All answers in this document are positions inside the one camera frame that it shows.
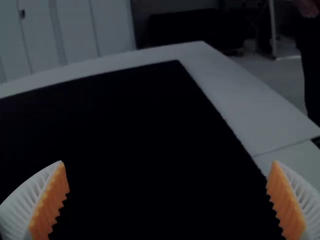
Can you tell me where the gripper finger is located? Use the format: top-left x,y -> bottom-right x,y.
265,160 -> 320,240
0,159 -> 71,240

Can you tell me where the person's hand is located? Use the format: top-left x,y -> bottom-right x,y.
298,0 -> 320,19

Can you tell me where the black mat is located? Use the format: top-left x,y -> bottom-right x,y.
0,59 -> 285,240

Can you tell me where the grey cupboard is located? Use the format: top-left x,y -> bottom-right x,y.
0,0 -> 138,84

